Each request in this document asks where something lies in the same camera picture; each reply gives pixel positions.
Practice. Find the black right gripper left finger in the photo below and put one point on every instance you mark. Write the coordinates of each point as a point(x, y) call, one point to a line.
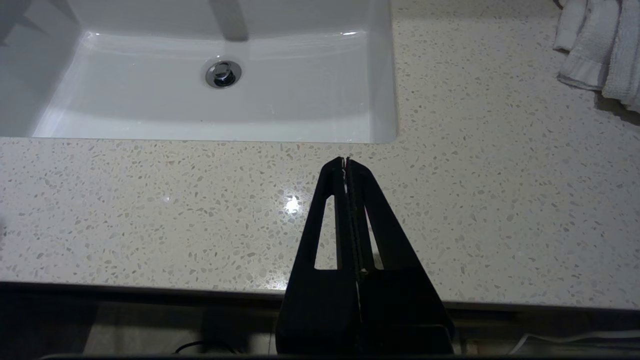
point(315, 310)

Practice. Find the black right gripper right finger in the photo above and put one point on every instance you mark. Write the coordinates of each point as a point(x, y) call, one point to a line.
point(405, 315)

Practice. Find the white ceramic sink basin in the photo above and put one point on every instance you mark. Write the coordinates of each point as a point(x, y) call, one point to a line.
point(200, 100)

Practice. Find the chrome sink drain plug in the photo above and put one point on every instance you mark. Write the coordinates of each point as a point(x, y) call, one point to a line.
point(223, 73)

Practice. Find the white towel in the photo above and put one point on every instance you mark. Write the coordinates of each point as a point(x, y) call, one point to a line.
point(600, 45)

